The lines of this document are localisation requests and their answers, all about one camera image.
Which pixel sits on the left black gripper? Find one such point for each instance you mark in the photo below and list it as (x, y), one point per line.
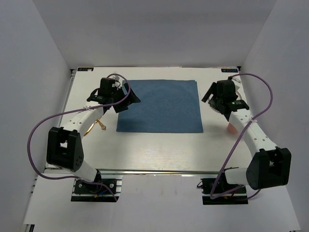
(132, 98)

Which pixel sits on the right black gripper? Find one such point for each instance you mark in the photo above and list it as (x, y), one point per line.
(213, 90)

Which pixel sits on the blue cloth napkin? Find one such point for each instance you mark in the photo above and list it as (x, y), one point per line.
(166, 106)

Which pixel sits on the gold knife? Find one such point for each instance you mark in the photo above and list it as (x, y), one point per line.
(92, 125)

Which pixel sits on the white patterned plate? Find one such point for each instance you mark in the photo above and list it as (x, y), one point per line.
(238, 93)

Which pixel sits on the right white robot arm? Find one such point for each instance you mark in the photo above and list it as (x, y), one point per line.
(270, 164)

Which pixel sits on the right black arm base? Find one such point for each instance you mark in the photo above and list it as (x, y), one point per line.
(237, 197)

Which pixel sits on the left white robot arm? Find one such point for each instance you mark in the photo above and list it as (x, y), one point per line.
(64, 147)

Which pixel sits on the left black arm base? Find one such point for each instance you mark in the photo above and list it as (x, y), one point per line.
(83, 192)

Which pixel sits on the gold fork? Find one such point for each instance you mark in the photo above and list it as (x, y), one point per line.
(102, 125)

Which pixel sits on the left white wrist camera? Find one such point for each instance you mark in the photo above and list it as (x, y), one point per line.
(117, 82)

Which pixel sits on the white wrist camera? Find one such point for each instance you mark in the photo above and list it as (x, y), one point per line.
(117, 82)
(235, 79)

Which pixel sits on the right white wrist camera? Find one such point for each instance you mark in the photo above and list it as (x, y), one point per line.
(235, 79)

